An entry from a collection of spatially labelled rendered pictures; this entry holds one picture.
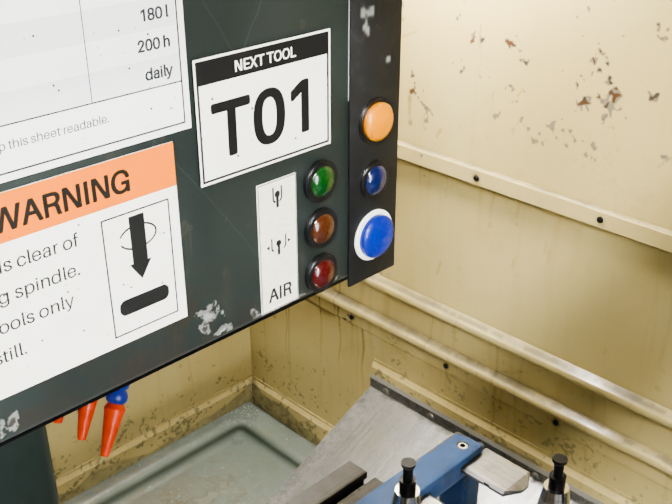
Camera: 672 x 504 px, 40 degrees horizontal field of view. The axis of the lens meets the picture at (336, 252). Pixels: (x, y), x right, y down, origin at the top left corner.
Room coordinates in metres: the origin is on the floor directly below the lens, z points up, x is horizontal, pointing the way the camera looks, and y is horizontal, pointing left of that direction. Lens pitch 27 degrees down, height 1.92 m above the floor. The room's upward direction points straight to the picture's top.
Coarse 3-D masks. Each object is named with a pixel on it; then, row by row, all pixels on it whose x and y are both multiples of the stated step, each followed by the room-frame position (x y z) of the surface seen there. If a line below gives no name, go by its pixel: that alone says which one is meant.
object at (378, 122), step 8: (376, 104) 0.55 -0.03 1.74; (384, 104) 0.55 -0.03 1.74; (368, 112) 0.55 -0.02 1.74; (376, 112) 0.55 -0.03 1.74; (384, 112) 0.55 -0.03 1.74; (392, 112) 0.56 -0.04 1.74; (368, 120) 0.55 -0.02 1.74; (376, 120) 0.55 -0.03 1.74; (384, 120) 0.55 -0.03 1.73; (392, 120) 0.56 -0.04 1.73; (368, 128) 0.54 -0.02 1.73; (376, 128) 0.55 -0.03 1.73; (384, 128) 0.55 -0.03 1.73; (368, 136) 0.55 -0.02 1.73; (376, 136) 0.55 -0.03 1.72; (384, 136) 0.55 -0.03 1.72
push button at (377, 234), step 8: (376, 216) 0.55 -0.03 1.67; (384, 216) 0.56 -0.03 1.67; (368, 224) 0.55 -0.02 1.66; (376, 224) 0.55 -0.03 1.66; (384, 224) 0.55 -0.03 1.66; (392, 224) 0.56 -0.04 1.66; (368, 232) 0.54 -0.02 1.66; (376, 232) 0.55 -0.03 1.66; (384, 232) 0.55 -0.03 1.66; (392, 232) 0.56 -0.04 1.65; (360, 240) 0.54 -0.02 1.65; (368, 240) 0.54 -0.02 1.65; (376, 240) 0.55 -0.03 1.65; (384, 240) 0.55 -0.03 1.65; (360, 248) 0.54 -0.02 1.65; (368, 248) 0.54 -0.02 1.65; (376, 248) 0.55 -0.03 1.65; (384, 248) 0.55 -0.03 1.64; (368, 256) 0.55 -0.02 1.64; (376, 256) 0.55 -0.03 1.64
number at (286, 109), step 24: (288, 72) 0.51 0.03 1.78; (312, 72) 0.52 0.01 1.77; (264, 96) 0.49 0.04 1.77; (288, 96) 0.51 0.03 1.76; (312, 96) 0.52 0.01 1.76; (264, 120) 0.49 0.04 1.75; (288, 120) 0.51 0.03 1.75; (312, 120) 0.52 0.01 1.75; (264, 144) 0.49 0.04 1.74; (288, 144) 0.51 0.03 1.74
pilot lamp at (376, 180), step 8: (376, 168) 0.55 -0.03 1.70; (384, 168) 0.56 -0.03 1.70; (368, 176) 0.55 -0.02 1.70; (376, 176) 0.55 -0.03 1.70; (384, 176) 0.56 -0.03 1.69; (368, 184) 0.55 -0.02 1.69; (376, 184) 0.55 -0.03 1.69; (384, 184) 0.56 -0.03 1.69; (368, 192) 0.55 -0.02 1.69; (376, 192) 0.55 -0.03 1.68
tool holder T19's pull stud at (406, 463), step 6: (402, 462) 0.71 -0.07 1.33; (408, 462) 0.71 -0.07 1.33; (414, 462) 0.71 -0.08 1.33; (408, 468) 0.70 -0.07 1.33; (402, 474) 0.72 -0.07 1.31; (408, 474) 0.71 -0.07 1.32; (402, 480) 0.71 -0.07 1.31; (408, 480) 0.71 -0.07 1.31; (414, 480) 0.71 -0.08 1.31; (402, 486) 0.71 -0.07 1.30; (408, 486) 0.70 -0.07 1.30; (414, 486) 0.71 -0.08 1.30; (402, 492) 0.71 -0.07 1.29; (408, 492) 0.70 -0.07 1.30; (414, 492) 0.71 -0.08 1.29
